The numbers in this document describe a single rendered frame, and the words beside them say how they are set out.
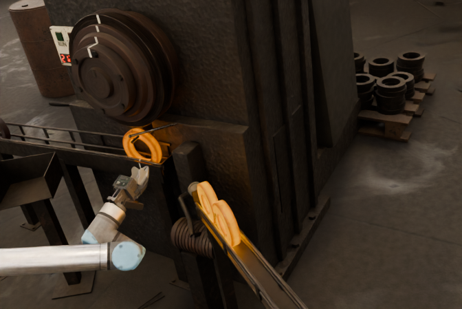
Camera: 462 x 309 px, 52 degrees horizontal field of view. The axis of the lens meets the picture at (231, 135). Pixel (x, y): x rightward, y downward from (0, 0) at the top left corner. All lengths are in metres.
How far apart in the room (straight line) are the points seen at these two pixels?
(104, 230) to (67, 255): 0.19
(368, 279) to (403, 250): 0.26
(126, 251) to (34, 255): 0.28
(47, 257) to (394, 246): 1.64
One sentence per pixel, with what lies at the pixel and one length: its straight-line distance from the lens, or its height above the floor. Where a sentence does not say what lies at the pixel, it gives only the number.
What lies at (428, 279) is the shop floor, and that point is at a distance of 2.42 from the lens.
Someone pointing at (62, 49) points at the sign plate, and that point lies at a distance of 2.28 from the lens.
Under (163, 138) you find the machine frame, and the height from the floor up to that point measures 0.78.
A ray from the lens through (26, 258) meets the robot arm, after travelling 1.65.
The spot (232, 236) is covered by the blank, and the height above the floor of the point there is 0.73.
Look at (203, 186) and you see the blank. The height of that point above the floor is 0.78.
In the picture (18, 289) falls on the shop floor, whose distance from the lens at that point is 2.82.
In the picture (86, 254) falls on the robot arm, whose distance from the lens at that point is 1.62.
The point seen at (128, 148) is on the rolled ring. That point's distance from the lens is 2.10.
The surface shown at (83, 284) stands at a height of 0.01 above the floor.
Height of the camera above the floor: 1.76
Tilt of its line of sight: 30 degrees down
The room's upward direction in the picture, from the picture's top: 10 degrees counter-clockwise
